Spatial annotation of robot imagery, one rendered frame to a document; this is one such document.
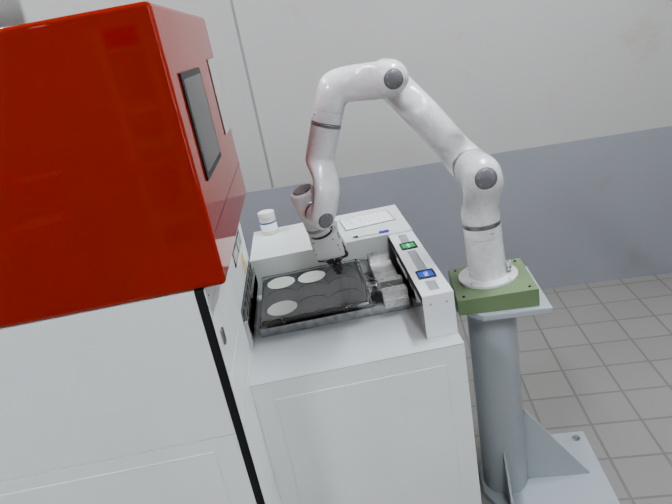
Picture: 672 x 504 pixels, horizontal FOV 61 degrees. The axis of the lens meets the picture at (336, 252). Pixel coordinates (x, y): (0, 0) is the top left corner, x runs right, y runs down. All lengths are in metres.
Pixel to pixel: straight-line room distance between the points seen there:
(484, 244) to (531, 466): 0.95
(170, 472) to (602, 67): 2.90
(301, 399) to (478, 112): 2.15
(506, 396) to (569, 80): 1.95
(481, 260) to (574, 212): 1.84
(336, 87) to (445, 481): 1.25
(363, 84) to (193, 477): 1.14
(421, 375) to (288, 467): 0.50
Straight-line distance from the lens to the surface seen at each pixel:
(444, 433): 1.84
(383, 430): 1.79
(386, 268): 2.07
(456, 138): 1.76
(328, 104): 1.66
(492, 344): 1.97
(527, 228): 3.59
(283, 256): 2.14
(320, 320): 1.88
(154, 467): 1.60
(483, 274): 1.87
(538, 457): 2.37
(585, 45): 3.47
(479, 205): 1.76
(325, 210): 1.65
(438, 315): 1.69
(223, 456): 1.56
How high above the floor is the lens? 1.71
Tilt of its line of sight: 21 degrees down
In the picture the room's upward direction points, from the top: 11 degrees counter-clockwise
